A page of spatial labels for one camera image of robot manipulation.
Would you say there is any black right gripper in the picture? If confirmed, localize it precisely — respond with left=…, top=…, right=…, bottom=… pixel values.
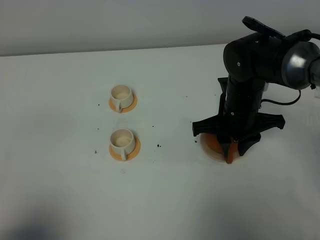
left=192, top=77, right=285, bottom=158

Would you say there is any brown clay teapot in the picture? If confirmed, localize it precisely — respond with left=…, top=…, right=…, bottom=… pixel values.
left=205, top=134, right=240, bottom=164

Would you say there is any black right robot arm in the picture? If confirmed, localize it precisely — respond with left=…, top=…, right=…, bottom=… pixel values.
left=192, top=16, right=320, bottom=164

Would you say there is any beige round teapot coaster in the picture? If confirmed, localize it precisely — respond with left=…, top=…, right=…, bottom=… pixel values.
left=199, top=132, right=241, bottom=163

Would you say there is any near orange saucer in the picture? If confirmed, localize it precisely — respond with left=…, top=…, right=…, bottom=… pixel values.
left=108, top=136, right=141, bottom=162

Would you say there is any orange saucer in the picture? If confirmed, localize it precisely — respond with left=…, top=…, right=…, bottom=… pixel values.
left=108, top=136, right=141, bottom=162
left=108, top=93, right=138, bottom=114

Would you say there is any near white teacup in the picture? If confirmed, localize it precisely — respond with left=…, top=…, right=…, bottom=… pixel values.
left=109, top=128, right=136, bottom=160

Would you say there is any white teacup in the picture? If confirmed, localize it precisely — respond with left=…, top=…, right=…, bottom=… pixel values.
left=111, top=84, right=134, bottom=113
left=109, top=128, right=136, bottom=160

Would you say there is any far white teacup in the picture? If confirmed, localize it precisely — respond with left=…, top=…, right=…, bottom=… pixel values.
left=111, top=84, right=134, bottom=113

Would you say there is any far orange saucer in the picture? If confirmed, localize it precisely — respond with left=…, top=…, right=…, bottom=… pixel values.
left=108, top=93, right=138, bottom=114

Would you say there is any black right camera cable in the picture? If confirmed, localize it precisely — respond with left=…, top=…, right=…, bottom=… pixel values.
left=261, top=88, right=302, bottom=106

